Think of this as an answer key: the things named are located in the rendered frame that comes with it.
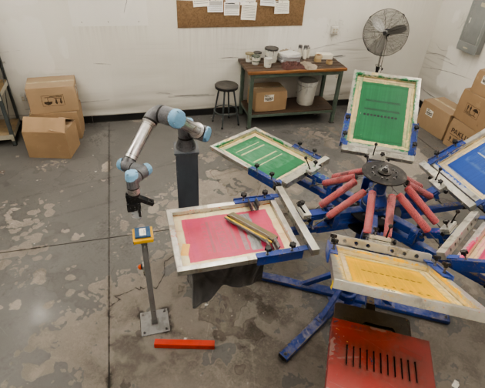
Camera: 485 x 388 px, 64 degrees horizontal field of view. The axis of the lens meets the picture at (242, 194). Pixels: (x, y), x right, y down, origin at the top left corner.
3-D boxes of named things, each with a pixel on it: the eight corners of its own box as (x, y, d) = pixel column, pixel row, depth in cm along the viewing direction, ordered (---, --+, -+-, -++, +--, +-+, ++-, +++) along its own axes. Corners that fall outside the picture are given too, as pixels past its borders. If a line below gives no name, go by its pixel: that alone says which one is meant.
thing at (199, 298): (195, 309, 261) (194, 265, 236) (194, 305, 264) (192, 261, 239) (261, 296, 272) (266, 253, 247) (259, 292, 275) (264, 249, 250)
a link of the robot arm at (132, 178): (141, 170, 228) (132, 177, 222) (143, 185, 235) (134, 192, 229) (130, 166, 231) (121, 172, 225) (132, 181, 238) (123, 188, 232)
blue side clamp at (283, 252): (256, 265, 240) (257, 258, 236) (254, 259, 244) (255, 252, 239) (302, 258, 247) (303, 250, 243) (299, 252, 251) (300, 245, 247)
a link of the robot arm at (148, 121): (147, 97, 248) (111, 165, 237) (162, 101, 244) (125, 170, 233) (155, 107, 258) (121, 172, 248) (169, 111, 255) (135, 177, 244)
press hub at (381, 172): (334, 320, 322) (375, 187, 242) (315, 284, 352) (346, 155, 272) (376, 311, 332) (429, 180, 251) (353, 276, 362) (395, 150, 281)
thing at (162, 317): (141, 336, 301) (125, 247, 244) (139, 313, 318) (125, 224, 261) (170, 331, 307) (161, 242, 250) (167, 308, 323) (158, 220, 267)
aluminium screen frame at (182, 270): (177, 276, 228) (177, 272, 226) (166, 214, 273) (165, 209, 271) (302, 255, 247) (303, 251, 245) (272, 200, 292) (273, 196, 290)
